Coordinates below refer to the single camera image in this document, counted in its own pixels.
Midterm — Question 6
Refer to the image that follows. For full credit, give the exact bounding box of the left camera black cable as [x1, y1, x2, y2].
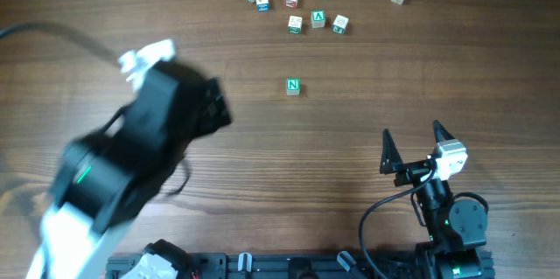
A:
[0, 22, 122, 66]

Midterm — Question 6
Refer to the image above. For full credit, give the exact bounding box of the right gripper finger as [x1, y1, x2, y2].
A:
[433, 120, 455, 143]
[380, 129, 403, 174]

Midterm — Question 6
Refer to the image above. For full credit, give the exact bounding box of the white block teal side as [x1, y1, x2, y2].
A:
[332, 15, 349, 34]

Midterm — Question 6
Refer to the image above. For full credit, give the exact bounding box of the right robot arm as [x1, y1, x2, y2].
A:
[380, 121, 494, 278]

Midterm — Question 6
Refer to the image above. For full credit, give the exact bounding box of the camera black cable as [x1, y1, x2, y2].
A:
[358, 165, 438, 279]
[0, 22, 122, 66]

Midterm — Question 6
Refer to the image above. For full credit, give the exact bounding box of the white block green bottom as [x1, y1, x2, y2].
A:
[288, 16, 303, 34]

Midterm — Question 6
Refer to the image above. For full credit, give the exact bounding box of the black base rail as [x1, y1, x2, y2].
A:
[105, 250, 495, 279]

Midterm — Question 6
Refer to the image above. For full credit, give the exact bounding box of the right camera black cable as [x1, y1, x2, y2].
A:
[358, 165, 438, 279]

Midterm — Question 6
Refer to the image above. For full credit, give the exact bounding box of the green V letter block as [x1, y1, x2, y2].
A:
[311, 10, 326, 29]

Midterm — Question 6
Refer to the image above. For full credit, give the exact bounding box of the green N letter block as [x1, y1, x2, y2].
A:
[286, 78, 301, 96]

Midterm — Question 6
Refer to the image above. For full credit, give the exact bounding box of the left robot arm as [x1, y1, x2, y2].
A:
[27, 60, 231, 278]

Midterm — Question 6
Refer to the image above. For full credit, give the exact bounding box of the baseball block blue side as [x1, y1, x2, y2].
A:
[255, 0, 270, 12]

